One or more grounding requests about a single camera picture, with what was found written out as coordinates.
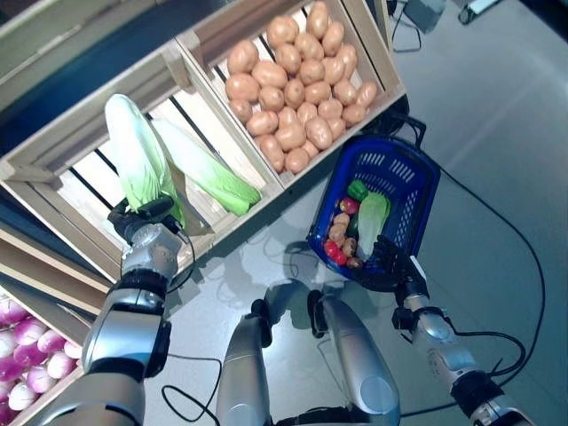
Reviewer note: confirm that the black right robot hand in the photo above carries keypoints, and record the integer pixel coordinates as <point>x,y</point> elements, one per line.
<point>390,270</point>

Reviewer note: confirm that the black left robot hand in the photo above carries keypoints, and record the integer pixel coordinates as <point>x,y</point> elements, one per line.
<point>142,213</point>

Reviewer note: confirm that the napa cabbage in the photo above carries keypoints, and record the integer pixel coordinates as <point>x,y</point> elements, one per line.
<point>373,217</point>
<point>133,146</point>
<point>208,173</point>

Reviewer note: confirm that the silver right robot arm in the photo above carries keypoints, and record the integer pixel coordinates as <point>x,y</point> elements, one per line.
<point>444,337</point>

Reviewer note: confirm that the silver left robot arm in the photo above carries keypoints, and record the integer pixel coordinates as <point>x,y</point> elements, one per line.
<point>128,310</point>

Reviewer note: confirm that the blue plastic shopping basket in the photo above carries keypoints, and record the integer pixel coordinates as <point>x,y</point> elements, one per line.
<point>399,168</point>

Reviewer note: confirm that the dark brown potato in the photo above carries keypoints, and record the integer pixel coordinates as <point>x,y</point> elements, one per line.
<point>350,246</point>

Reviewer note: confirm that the dark green cucumber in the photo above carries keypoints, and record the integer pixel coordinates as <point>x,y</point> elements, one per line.
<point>353,226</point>

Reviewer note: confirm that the red tomato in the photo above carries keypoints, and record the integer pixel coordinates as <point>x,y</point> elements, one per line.
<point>335,250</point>

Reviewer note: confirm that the wooden slatted crate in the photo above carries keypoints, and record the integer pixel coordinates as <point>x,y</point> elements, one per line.
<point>57,395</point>
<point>80,177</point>
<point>377,53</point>

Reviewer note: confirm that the red apple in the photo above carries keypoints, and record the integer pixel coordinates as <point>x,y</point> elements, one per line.
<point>349,205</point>

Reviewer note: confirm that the small green bell pepper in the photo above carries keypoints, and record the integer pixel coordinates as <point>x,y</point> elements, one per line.
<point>357,189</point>

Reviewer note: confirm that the purple white turnip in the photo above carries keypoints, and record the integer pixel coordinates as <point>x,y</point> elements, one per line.
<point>51,341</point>
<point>11,310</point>
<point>26,355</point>
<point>31,330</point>

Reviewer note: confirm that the grey power adapter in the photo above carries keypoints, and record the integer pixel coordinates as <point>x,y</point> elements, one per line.
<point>426,13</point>

